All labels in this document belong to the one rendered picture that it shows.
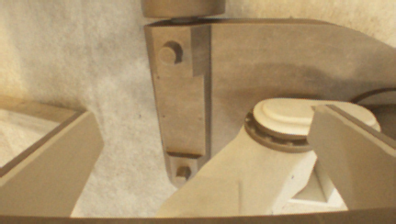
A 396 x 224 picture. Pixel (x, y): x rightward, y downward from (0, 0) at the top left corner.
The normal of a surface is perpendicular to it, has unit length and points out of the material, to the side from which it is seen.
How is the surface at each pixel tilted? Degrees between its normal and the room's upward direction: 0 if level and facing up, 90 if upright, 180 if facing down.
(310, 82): 0
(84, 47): 0
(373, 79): 0
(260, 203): 90
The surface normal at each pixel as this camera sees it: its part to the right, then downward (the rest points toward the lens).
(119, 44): -0.19, 0.50
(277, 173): -0.04, -0.87
